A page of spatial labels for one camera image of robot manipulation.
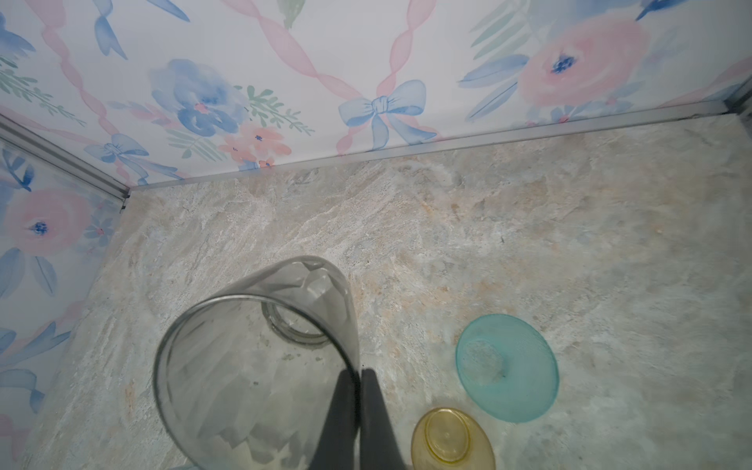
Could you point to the small yellow plastic cup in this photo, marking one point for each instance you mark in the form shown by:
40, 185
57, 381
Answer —
450, 439

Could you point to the teal plastic cup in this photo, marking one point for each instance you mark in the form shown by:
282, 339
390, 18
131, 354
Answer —
507, 367

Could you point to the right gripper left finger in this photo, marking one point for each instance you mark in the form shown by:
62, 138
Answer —
335, 450

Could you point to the small grey plastic cup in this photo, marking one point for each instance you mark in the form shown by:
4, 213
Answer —
244, 379

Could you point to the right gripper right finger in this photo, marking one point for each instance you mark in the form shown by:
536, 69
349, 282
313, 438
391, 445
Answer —
378, 445

